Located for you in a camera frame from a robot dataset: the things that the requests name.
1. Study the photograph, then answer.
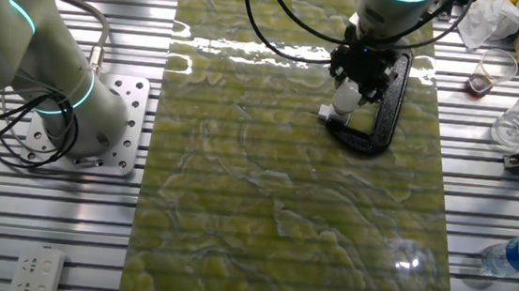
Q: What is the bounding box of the thin black base cable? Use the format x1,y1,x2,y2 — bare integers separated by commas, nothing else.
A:
0,87,82,174

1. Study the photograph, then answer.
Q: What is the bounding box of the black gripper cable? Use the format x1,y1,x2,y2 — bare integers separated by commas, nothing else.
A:
237,0,474,79

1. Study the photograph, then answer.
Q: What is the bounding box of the water bottle with blue cap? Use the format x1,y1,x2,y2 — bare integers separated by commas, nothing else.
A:
477,228,519,282

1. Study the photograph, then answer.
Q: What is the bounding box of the white power strip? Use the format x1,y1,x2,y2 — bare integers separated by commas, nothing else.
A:
8,244,67,291

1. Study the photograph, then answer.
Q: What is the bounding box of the plastic cup with brown liquid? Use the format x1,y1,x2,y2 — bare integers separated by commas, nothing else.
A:
462,45,519,102

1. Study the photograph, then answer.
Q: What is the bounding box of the green marble pattern mat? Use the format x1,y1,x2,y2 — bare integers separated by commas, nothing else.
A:
116,0,483,291

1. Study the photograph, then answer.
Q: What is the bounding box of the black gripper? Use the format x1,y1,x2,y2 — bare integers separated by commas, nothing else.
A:
326,22,405,108

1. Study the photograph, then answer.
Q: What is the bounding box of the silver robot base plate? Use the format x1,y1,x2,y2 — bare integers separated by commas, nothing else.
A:
19,66,152,179

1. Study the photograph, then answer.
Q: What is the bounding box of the white light bulb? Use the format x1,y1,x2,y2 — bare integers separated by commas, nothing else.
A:
330,76,365,117

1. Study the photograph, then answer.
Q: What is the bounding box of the black C-clamp with steel screw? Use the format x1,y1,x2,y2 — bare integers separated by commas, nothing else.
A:
322,40,414,159

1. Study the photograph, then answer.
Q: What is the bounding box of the thick grey robot cable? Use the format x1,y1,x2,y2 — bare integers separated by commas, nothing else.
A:
44,0,113,76

